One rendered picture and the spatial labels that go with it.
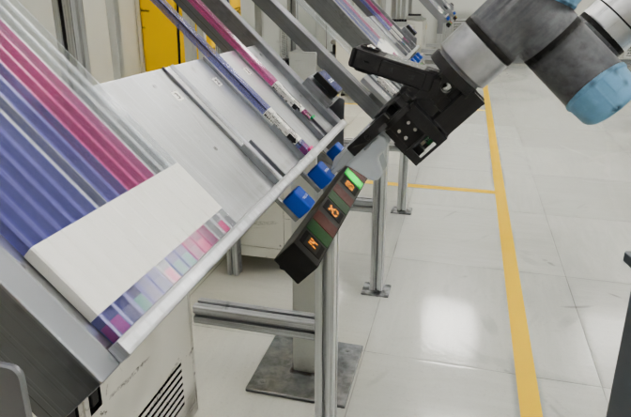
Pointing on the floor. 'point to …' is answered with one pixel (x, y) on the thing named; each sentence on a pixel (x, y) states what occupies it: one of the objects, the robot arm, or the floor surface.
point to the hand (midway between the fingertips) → (335, 162)
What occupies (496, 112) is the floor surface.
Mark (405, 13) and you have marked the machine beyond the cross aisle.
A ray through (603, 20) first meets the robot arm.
